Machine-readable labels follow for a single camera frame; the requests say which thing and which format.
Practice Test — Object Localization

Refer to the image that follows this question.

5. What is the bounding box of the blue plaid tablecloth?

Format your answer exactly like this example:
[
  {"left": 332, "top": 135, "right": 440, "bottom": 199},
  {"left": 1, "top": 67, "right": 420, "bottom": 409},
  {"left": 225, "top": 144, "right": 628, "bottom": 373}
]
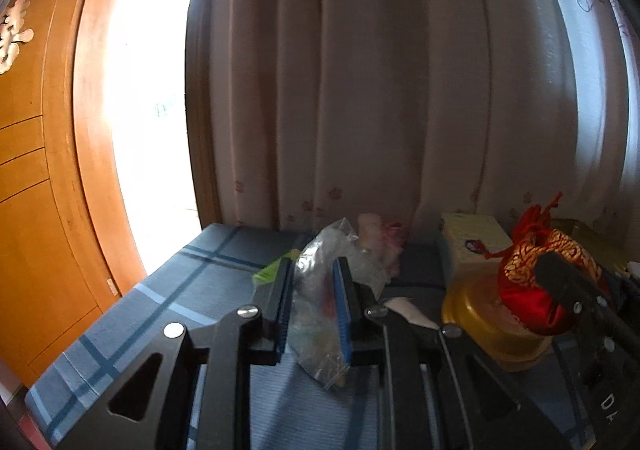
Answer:
[{"left": 25, "top": 223, "right": 601, "bottom": 450}]

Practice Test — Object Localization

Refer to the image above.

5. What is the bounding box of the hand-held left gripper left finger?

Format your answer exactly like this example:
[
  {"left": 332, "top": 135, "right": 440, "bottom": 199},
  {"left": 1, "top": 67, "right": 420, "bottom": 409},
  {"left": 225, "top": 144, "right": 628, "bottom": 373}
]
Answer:
[{"left": 55, "top": 255, "right": 296, "bottom": 450}]

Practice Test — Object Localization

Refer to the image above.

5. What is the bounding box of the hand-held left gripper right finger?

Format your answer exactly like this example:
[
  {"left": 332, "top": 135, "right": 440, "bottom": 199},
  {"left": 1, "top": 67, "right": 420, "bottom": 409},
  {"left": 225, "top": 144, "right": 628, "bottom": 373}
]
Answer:
[{"left": 332, "top": 255, "right": 571, "bottom": 450}]

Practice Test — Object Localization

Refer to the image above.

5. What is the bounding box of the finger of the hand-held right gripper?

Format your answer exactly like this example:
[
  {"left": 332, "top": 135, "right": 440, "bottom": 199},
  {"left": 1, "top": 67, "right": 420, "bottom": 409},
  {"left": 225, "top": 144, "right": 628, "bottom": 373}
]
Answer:
[{"left": 534, "top": 250, "right": 640, "bottom": 351}]

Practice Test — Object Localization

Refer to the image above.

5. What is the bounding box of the red embroidered pouch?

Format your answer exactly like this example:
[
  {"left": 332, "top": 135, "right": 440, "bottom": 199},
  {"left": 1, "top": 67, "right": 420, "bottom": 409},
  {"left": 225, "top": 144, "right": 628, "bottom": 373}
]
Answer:
[{"left": 482, "top": 190, "right": 608, "bottom": 337}]

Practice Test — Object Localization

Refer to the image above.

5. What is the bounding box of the white cloth roll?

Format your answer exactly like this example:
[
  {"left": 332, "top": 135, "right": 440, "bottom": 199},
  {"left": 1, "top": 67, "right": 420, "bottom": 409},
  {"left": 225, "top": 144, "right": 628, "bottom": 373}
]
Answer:
[{"left": 382, "top": 297, "right": 441, "bottom": 331}]

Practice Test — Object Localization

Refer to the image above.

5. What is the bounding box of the wooden door frame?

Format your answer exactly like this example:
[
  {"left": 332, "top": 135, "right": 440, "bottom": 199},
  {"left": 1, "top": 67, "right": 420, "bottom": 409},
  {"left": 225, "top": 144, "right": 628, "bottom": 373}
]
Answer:
[{"left": 72, "top": 0, "right": 226, "bottom": 301}]

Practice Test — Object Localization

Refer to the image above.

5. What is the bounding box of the pale floral curtain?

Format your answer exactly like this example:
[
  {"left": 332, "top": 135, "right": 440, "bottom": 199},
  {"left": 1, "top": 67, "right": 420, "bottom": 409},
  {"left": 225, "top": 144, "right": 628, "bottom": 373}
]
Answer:
[{"left": 192, "top": 0, "right": 640, "bottom": 251}]

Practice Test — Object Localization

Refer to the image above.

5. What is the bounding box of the green tissue packet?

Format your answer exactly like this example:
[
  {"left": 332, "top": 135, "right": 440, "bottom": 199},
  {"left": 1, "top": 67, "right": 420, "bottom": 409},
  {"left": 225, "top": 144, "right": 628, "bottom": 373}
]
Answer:
[{"left": 252, "top": 250, "right": 301, "bottom": 288}]

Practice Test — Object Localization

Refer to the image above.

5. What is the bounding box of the beige plush toy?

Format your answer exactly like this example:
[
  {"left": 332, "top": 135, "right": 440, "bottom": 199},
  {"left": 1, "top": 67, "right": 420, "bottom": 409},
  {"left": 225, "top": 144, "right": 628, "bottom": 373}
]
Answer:
[{"left": 357, "top": 213, "right": 408, "bottom": 276}]

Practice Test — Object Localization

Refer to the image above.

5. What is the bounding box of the clear plastic bag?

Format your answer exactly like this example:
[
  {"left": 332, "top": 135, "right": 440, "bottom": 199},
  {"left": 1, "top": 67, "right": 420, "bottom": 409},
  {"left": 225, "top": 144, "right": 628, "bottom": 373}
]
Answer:
[{"left": 290, "top": 217, "right": 396, "bottom": 391}]

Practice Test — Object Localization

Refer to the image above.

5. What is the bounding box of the round yellow container pink lid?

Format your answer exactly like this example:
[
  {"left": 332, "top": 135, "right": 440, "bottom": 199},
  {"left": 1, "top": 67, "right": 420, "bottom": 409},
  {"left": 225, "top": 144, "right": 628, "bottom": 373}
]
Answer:
[{"left": 441, "top": 273, "right": 551, "bottom": 373}]

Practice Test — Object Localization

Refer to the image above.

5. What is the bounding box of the gold cardboard box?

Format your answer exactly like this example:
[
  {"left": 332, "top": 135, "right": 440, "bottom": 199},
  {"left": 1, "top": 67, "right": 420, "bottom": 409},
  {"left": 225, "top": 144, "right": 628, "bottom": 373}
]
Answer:
[{"left": 550, "top": 217, "right": 640, "bottom": 281}]

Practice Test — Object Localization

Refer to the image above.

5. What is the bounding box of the wooden door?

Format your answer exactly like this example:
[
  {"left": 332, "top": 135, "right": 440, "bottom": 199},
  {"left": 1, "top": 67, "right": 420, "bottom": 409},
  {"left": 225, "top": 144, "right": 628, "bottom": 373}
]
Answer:
[{"left": 0, "top": 0, "right": 121, "bottom": 391}]

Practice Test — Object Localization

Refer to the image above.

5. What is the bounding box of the white door ornament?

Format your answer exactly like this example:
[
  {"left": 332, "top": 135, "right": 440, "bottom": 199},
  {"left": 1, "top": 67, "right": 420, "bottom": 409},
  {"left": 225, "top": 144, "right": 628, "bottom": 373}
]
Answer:
[{"left": 0, "top": 0, "right": 35, "bottom": 76}]

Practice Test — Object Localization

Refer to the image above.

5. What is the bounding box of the yellow tissue pack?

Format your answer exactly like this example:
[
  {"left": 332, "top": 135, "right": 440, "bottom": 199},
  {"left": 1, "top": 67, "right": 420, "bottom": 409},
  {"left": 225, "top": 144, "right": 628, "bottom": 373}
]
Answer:
[{"left": 440, "top": 211, "right": 516, "bottom": 281}]

